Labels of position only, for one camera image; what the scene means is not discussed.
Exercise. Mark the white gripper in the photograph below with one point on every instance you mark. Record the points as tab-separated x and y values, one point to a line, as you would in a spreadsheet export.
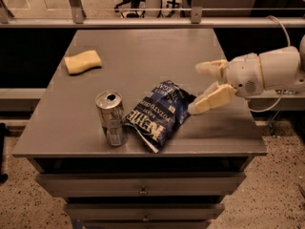
244	74

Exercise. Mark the blue chip bag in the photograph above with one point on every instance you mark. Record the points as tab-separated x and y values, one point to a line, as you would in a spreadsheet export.
160	113

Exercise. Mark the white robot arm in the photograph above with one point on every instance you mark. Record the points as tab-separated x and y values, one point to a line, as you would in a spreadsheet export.
282	69

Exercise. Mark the silver redbull can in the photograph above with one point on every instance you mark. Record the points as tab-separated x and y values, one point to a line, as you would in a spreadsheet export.
111	112

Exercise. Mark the top grey drawer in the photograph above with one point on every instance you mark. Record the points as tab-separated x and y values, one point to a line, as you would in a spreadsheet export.
140	185

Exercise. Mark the grey drawer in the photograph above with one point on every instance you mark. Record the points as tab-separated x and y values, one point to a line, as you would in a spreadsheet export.
144	212
140	185
148	225

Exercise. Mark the yellow sponge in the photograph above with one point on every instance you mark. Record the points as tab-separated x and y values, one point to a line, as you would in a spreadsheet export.
82	62

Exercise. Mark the grey metal railing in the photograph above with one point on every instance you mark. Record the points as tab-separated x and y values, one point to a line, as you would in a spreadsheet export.
101	14

